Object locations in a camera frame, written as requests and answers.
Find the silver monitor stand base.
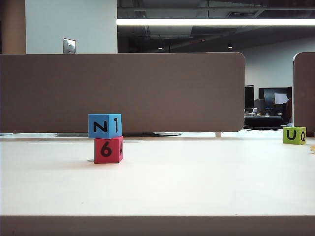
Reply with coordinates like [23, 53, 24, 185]
[142, 132, 183, 137]

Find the brown wall column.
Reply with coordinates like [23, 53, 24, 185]
[0, 0, 27, 55]

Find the blue foam block letter N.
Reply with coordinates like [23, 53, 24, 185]
[88, 113, 123, 139]

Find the narrow black computer monitor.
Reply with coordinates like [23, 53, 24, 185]
[244, 85, 254, 109]

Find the seated person in dark clothes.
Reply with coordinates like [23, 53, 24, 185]
[282, 92, 293, 124]

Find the green foam block letters UQ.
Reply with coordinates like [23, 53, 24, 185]
[282, 126, 307, 145]

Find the wide black computer monitor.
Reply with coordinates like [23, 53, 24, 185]
[258, 87, 293, 116]

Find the red foam block number 6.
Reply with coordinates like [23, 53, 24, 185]
[94, 136, 124, 164]

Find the metal wall switch plate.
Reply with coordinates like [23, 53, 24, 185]
[62, 37, 77, 54]

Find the wide brown desk partition panel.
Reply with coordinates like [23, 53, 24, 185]
[0, 52, 246, 134]

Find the black round office table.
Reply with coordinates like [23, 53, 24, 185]
[244, 115, 287, 130]

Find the narrow brown desk partition panel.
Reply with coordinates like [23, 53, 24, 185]
[292, 51, 315, 137]

